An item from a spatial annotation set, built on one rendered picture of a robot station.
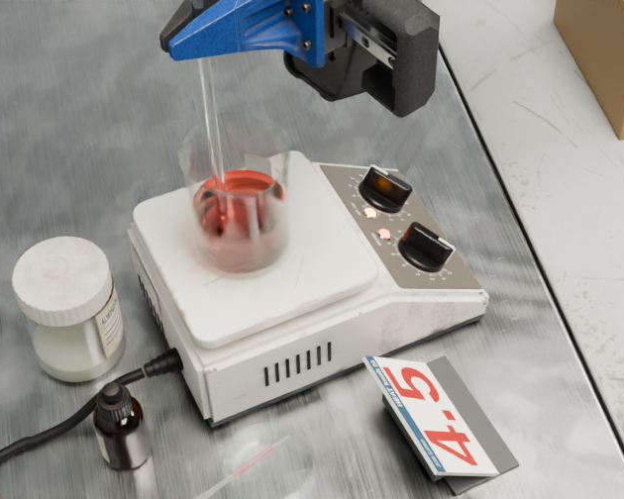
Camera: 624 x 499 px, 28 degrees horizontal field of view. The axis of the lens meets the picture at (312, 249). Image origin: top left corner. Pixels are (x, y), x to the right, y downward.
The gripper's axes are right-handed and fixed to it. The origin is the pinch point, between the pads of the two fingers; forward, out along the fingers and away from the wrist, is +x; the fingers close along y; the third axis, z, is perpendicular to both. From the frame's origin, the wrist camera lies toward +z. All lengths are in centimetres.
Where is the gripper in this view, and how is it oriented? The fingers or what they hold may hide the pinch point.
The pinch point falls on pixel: (222, 19)
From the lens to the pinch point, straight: 63.9
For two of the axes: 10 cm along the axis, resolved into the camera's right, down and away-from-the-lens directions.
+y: -6.3, -5.9, 5.1
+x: -7.8, 4.9, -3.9
